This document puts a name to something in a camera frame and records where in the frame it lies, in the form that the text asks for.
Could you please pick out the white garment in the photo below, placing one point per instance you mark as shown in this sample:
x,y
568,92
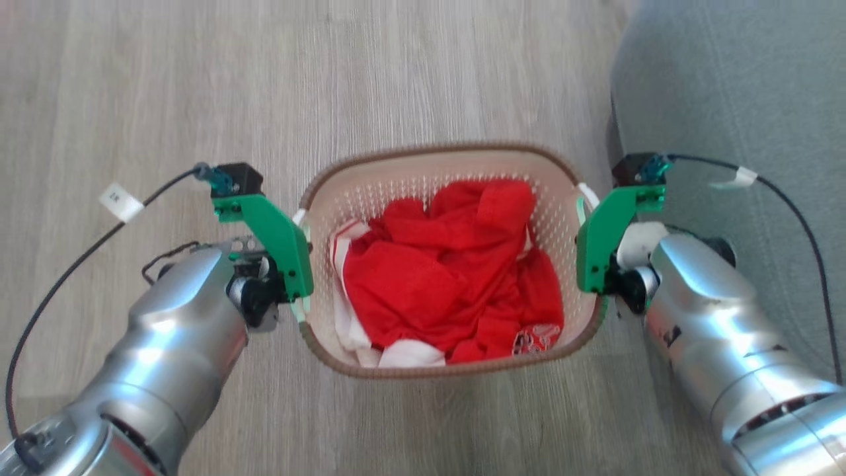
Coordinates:
x,y
410,355

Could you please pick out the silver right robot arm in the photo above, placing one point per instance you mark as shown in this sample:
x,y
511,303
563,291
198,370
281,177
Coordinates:
x,y
714,330

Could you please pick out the grey fabric sofa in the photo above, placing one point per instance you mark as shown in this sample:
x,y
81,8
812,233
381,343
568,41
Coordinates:
x,y
727,79

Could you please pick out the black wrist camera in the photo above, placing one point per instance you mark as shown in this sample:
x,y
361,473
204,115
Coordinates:
x,y
236,177
638,168

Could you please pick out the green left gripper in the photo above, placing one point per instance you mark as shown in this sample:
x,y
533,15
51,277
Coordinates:
x,y
281,244

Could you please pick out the red garment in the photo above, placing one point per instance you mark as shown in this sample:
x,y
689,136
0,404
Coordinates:
x,y
429,277

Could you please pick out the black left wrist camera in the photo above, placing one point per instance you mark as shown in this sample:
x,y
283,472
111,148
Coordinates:
x,y
236,177

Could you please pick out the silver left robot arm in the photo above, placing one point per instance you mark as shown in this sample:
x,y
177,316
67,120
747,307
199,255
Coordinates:
x,y
165,344

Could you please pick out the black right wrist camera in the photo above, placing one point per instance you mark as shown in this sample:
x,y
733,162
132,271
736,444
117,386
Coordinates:
x,y
638,168

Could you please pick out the beige brown-rimmed laundry basket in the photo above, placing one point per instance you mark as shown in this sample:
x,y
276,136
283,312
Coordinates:
x,y
396,178

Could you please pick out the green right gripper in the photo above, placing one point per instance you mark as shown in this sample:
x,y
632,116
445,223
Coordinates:
x,y
598,244

